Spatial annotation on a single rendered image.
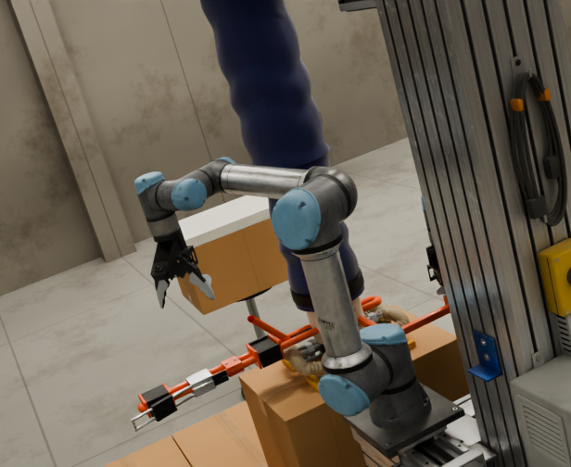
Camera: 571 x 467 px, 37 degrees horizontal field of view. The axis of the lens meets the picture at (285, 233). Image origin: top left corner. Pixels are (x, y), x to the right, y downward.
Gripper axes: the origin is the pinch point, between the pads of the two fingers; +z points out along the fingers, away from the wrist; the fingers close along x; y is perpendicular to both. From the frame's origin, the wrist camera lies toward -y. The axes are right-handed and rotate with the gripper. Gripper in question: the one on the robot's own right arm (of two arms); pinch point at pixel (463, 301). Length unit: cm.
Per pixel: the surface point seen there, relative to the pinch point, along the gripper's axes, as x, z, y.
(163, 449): -97, 56, 83
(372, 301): -23.9, -0.5, 17.2
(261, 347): -27, 0, 55
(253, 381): -38, 15, 57
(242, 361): -24, 0, 62
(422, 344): -11.6, 13.5, 10.1
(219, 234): -191, 12, 12
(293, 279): -24, -17, 40
